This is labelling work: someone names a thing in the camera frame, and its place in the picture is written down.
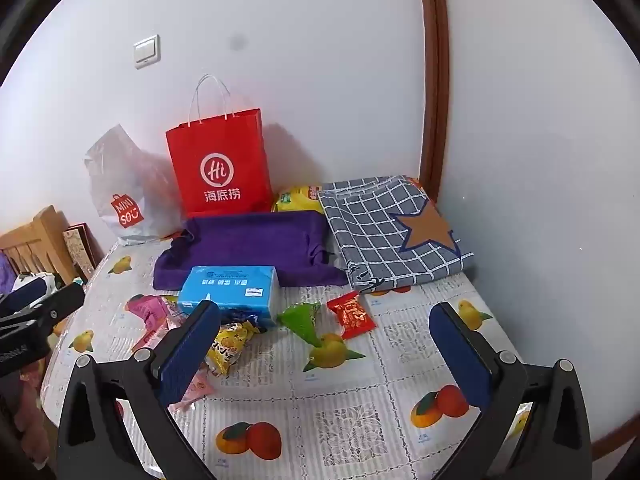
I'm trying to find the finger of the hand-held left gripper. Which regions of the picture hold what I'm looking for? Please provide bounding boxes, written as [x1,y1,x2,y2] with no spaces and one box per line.
[0,279,48,317]
[0,284,86,341]

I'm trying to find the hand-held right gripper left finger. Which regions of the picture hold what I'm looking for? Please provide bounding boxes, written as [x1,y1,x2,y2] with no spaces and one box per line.
[56,300,222,480]

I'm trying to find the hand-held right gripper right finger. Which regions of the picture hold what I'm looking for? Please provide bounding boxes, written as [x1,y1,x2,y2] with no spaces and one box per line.
[429,301,593,480]

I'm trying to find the pale pink snack packet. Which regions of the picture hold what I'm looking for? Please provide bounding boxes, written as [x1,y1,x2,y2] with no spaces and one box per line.
[172,367,217,413]

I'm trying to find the pink panda snack packet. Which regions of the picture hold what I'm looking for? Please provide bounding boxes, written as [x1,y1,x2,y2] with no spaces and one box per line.
[132,317,186,356]

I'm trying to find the yellow snack packet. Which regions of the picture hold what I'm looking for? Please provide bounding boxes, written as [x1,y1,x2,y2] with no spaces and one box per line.
[206,321,258,377]

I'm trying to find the red snack packet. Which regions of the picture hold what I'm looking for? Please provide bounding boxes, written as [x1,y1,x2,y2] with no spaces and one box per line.
[326,291,377,342]

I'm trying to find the green snack packet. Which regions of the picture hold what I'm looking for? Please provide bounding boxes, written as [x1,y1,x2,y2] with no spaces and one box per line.
[276,301,323,348]

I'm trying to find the purple towel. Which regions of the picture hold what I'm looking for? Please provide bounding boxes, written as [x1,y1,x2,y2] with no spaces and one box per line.
[152,210,349,291]

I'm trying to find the brown patterned box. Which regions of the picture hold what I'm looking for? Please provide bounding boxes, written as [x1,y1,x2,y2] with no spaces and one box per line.
[62,222,98,283]

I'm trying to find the blue tissue pack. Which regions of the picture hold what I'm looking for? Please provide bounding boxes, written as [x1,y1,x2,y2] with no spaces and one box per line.
[177,265,281,331]

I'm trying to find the fruit print tablecloth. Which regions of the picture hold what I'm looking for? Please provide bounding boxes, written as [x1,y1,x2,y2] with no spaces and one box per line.
[40,240,531,480]

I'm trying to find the white plastic bag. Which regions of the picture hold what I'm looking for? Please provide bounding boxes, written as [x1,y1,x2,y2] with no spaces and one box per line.
[84,124,183,247]

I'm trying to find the yellow chip bag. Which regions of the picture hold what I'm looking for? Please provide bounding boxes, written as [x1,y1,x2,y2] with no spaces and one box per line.
[271,185,323,213]

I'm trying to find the red paper bag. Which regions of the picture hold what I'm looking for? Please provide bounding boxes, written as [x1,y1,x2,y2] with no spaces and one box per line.
[165,74,273,218]

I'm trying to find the brown wooden door frame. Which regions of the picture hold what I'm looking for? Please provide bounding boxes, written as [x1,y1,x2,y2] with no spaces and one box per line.
[416,0,449,206]

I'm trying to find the white light switch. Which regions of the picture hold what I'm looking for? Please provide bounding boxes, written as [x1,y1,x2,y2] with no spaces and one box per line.
[133,35,162,70]

